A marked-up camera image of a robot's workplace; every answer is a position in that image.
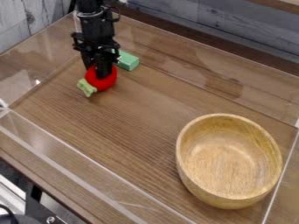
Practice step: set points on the red plush strawberry toy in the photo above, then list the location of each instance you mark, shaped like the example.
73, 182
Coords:
92, 84

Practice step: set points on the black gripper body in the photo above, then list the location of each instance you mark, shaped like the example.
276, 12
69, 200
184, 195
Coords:
93, 39

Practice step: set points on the clear acrylic tray wall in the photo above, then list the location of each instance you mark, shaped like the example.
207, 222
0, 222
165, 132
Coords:
98, 150

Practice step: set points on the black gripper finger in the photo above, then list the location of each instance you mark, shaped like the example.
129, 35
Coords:
102, 64
86, 57

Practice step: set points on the black table leg bracket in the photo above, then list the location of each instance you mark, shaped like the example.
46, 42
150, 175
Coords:
36, 210

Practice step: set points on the green rectangular block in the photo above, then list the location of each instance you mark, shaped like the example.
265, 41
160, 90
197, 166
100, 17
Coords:
126, 61

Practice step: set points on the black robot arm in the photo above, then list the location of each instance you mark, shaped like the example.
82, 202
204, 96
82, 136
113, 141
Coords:
96, 10

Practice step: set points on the wooden bowl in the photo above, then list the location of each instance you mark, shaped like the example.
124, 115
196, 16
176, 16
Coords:
228, 160

